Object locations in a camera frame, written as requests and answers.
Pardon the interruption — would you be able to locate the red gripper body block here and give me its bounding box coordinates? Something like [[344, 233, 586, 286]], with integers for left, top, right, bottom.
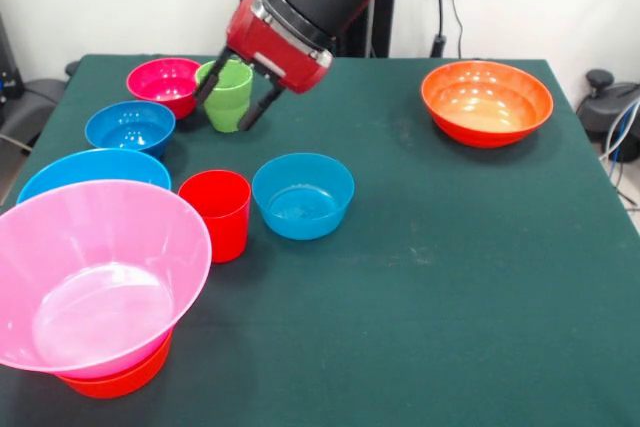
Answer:
[[225, 0, 334, 96]]

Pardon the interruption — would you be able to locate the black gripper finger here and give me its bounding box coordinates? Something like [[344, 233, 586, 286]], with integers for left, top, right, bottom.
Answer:
[[237, 84, 287, 133], [192, 46, 234, 109]]

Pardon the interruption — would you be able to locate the green cup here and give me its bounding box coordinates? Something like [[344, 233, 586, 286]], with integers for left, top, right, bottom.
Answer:
[[194, 59, 254, 133]]

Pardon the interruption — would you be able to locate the small dark blue bowl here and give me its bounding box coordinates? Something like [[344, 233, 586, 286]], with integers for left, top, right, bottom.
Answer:
[[84, 100, 177, 160]]

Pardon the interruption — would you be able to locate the large blue bowl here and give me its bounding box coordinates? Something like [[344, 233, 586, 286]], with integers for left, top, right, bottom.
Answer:
[[16, 148, 173, 206]]

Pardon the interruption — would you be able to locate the large pink bowl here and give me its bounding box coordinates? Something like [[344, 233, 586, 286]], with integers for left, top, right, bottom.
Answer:
[[0, 179, 214, 381]]

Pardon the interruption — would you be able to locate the small orange ridged bowl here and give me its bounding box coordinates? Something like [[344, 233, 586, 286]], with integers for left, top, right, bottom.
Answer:
[[57, 331, 174, 400]]

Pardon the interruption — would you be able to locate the small pink-red bowl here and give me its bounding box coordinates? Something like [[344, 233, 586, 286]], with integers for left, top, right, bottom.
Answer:
[[125, 57, 202, 121]]

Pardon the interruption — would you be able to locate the small light blue ridged bowl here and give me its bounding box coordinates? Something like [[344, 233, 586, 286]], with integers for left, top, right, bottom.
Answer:
[[251, 152, 356, 242]]

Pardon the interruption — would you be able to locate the red cup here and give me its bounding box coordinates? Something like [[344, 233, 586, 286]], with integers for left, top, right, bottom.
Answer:
[[177, 169, 252, 264]]

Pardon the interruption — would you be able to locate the black floor stand base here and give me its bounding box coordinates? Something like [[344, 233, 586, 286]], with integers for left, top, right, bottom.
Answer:
[[0, 77, 67, 148], [574, 68, 640, 164]]

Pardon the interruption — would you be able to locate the black equipment rack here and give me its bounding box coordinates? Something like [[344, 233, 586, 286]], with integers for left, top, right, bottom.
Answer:
[[0, 11, 22, 103]]

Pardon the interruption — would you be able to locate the large orange bowl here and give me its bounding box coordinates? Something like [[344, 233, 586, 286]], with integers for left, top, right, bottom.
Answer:
[[420, 60, 555, 149]]

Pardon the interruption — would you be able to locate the dark green tablecloth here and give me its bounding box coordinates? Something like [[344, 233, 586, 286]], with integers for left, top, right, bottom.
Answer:
[[0, 53, 640, 427]]

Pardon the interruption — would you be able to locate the black cable with plug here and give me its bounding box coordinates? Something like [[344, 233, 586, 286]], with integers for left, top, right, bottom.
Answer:
[[430, 0, 448, 58]]

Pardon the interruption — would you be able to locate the thin black cable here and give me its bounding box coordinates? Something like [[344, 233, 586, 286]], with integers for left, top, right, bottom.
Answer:
[[449, 0, 465, 59]]

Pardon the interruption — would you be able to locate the bundle of floor cables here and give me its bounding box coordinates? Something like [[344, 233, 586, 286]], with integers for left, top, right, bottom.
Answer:
[[597, 96, 640, 211]]

